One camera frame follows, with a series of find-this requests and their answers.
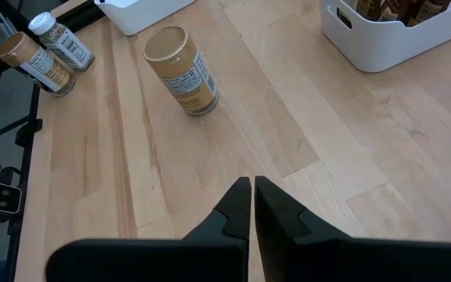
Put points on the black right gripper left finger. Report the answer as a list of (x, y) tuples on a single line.
[(210, 254)]

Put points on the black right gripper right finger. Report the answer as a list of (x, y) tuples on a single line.
[(307, 254)]

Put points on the tan lidded spice jar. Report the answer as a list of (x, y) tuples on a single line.
[(41, 66), (186, 78)]

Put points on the white plastic bin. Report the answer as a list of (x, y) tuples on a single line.
[(143, 17), (386, 47)]

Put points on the small table edge camera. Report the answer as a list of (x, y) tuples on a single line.
[(3, 197)]

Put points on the black aluminium table frame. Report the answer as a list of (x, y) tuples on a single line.
[(29, 131)]

